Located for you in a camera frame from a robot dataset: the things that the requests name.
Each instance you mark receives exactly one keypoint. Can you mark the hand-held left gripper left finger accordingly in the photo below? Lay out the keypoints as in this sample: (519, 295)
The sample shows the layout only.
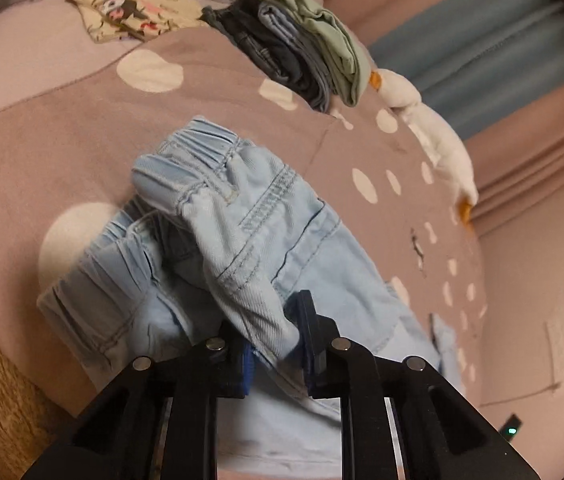
(245, 374)

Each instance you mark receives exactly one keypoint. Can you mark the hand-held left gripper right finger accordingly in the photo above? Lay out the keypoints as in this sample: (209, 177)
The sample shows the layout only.
(313, 345)

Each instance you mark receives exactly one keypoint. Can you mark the light blue denim pants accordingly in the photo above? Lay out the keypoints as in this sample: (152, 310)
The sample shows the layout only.
(242, 240)

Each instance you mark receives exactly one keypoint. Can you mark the small black device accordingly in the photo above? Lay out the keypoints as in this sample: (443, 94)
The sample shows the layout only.
(510, 426)

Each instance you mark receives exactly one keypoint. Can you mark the white plush goose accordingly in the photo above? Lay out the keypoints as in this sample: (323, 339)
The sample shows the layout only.
(431, 125)

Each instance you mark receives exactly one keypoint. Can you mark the pink curtain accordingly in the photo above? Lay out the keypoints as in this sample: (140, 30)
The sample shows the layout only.
(526, 175)

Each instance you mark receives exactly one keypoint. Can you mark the pink bedspread with white dots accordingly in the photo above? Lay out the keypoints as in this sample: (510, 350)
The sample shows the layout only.
(62, 150)

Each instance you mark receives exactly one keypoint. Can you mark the folded dark jeans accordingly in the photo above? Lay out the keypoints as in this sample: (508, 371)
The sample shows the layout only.
(262, 45)

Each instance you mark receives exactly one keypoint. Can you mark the stack of folded clothes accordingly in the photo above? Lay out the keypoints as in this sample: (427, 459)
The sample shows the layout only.
(327, 35)

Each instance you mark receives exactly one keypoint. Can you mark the folded grey-blue garment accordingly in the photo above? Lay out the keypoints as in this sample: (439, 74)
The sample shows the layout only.
(287, 22)

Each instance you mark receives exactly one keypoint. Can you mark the blue curtain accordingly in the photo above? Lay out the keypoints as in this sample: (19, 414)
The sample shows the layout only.
(486, 45)

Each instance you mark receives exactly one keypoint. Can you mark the cartoon printed cloth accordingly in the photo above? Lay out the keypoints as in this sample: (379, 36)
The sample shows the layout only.
(132, 7)

